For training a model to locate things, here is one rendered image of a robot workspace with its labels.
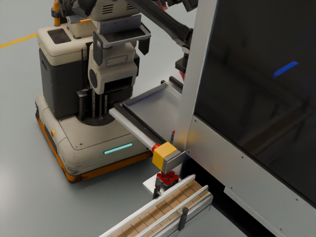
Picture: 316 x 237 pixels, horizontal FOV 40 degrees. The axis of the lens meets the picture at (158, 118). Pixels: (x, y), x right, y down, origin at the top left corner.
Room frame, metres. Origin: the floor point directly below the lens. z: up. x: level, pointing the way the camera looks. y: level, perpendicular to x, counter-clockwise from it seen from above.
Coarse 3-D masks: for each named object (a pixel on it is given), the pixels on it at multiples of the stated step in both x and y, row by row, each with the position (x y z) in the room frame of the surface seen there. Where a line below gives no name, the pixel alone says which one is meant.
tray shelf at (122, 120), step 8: (168, 80) 1.68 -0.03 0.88; (120, 104) 1.46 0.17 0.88; (112, 112) 1.40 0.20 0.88; (120, 120) 1.36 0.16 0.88; (128, 120) 1.36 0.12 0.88; (128, 128) 1.32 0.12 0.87; (136, 128) 1.32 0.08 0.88; (136, 136) 1.28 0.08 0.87; (144, 136) 1.28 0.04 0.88; (144, 144) 1.25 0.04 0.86; (152, 144) 1.24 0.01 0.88
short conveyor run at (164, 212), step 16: (192, 176) 1.02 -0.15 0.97; (160, 192) 0.93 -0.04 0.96; (176, 192) 0.97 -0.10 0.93; (192, 192) 0.98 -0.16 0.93; (208, 192) 0.99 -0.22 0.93; (144, 208) 0.86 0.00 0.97; (160, 208) 0.89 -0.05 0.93; (176, 208) 0.87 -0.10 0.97; (192, 208) 0.91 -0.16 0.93; (208, 208) 0.97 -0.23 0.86; (128, 224) 0.80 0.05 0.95; (144, 224) 0.82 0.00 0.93; (160, 224) 0.83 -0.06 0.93; (176, 224) 0.84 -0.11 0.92
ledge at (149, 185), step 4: (152, 176) 1.07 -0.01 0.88; (148, 180) 1.05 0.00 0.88; (152, 180) 1.05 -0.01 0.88; (180, 180) 1.07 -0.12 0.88; (144, 184) 1.03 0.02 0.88; (148, 184) 1.03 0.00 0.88; (152, 184) 1.03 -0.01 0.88; (144, 188) 1.02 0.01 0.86; (148, 188) 1.01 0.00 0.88; (152, 188) 1.01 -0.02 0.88; (160, 188) 1.02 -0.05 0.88; (152, 192) 0.99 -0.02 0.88
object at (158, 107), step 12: (168, 84) 1.61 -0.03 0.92; (144, 96) 1.52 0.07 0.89; (156, 96) 1.54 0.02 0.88; (168, 96) 1.56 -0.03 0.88; (180, 96) 1.55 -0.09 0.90; (132, 108) 1.44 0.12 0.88; (144, 108) 1.45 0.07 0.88; (156, 108) 1.46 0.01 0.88; (168, 108) 1.47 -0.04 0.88; (144, 120) 1.37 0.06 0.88; (156, 120) 1.38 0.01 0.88; (168, 120) 1.39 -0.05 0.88; (156, 132) 1.28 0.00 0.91; (168, 132) 1.32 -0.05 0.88
